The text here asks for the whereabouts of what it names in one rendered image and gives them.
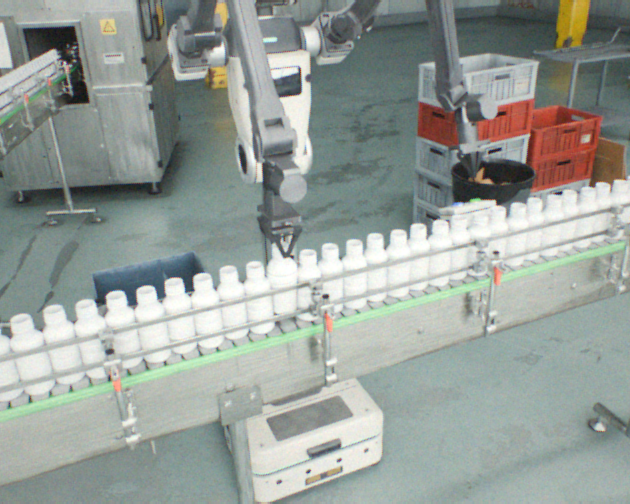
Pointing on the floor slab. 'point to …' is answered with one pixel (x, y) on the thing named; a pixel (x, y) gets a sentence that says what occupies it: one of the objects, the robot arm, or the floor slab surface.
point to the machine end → (94, 92)
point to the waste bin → (523, 176)
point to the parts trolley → (600, 78)
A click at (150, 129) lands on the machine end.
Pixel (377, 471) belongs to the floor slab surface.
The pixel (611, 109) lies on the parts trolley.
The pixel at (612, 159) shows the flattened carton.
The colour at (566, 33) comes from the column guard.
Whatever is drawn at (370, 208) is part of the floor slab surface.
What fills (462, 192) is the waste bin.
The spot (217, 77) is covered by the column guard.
